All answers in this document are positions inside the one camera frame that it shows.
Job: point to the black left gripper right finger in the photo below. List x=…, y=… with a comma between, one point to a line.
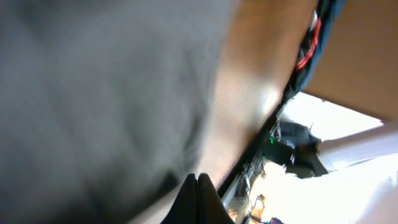
x=210, y=208

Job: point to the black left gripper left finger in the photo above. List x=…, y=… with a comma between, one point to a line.
x=184, y=208

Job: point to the grey shorts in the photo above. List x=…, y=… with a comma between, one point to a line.
x=103, y=104

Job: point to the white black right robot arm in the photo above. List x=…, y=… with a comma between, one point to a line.
x=293, y=146

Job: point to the red garment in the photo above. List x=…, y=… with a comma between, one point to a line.
x=309, y=44

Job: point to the navy blue garment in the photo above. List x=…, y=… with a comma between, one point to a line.
x=328, y=11

